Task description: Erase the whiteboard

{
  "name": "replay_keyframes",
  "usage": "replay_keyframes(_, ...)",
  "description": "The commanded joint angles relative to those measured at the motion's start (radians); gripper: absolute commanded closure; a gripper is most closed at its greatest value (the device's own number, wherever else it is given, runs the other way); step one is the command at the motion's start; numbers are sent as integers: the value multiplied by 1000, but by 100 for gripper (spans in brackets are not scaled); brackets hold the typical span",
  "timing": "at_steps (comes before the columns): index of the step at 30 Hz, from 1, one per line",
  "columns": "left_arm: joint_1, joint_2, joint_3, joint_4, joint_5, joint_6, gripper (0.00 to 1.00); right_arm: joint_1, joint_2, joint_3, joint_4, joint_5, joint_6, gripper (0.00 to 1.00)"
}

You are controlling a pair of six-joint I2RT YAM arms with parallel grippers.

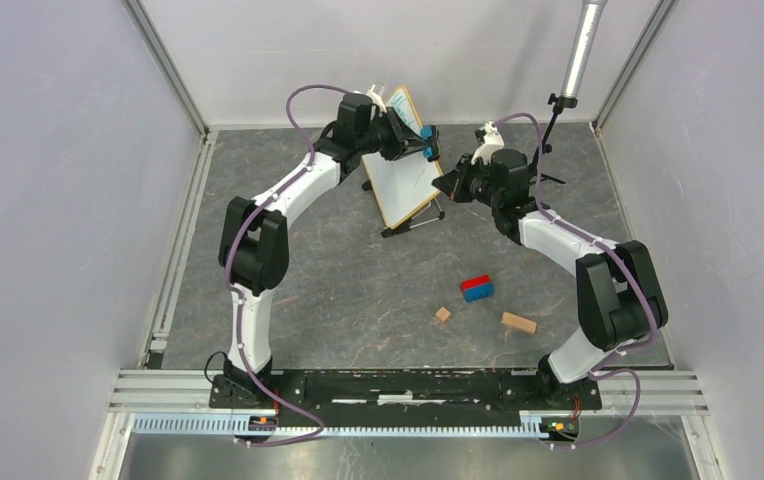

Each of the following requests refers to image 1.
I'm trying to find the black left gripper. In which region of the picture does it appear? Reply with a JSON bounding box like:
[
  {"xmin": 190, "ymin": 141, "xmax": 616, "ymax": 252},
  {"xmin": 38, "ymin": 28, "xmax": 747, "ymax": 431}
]
[{"xmin": 357, "ymin": 108, "xmax": 429, "ymax": 163}]

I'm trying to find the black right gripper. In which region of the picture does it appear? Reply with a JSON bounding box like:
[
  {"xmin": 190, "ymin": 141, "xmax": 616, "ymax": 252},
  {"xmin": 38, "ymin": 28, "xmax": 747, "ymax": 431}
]
[{"xmin": 432, "ymin": 154, "xmax": 501, "ymax": 210}]

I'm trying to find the small wooden cube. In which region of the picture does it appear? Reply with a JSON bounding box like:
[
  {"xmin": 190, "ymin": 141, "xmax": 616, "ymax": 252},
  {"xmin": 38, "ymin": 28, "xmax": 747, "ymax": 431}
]
[{"xmin": 434, "ymin": 307, "xmax": 452, "ymax": 323}]

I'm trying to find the red and blue toy brick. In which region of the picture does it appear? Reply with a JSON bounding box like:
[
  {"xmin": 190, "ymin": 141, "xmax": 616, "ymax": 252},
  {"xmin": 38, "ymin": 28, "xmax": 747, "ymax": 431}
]
[{"xmin": 460, "ymin": 275, "xmax": 495, "ymax": 303}]

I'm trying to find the slotted cable duct rail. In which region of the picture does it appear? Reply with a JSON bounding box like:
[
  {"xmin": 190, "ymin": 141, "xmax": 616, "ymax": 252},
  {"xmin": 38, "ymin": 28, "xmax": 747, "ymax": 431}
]
[{"xmin": 131, "ymin": 413, "xmax": 582, "ymax": 439}]

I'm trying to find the black tripod stand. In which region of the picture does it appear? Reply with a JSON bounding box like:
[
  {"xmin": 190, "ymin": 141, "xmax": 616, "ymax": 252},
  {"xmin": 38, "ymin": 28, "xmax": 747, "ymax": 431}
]
[{"xmin": 532, "ymin": 93, "xmax": 579, "ymax": 185}]

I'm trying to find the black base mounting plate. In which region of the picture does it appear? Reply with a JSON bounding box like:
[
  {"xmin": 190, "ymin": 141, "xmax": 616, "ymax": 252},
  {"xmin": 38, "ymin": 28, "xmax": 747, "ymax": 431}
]
[{"xmin": 207, "ymin": 368, "xmax": 603, "ymax": 429}]

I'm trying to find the long wooden block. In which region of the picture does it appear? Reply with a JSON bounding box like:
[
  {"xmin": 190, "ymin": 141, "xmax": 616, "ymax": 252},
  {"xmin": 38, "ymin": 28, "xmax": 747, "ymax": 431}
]
[{"xmin": 501, "ymin": 312, "xmax": 538, "ymax": 335}]

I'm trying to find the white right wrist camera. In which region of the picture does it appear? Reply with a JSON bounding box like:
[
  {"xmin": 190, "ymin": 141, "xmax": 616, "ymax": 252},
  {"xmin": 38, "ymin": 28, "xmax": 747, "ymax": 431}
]
[{"xmin": 470, "ymin": 121, "xmax": 505, "ymax": 165}]

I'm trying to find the blue whiteboard eraser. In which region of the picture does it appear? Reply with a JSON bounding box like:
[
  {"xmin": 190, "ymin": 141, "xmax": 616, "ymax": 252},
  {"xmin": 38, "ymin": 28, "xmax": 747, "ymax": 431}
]
[{"xmin": 420, "ymin": 124, "xmax": 440, "ymax": 162}]

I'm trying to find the small wood-framed whiteboard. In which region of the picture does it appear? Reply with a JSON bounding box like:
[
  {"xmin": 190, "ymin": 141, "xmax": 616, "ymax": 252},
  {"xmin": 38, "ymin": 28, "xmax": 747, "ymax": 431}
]
[{"xmin": 360, "ymin": 85, "xmax": 444, "ymax": 231}]

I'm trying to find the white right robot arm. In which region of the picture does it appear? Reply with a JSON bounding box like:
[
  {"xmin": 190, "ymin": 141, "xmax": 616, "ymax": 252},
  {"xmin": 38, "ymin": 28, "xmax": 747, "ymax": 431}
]
[{"xmin": 432, "ymin": 148, "xmax": 668, "ymax": 408}]

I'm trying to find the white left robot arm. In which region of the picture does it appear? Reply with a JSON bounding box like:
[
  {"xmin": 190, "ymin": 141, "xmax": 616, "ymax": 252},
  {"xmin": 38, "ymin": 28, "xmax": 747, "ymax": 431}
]
[{"xmin": 218, "ymin": 92, "xmax": 440, "ymax": 408}]

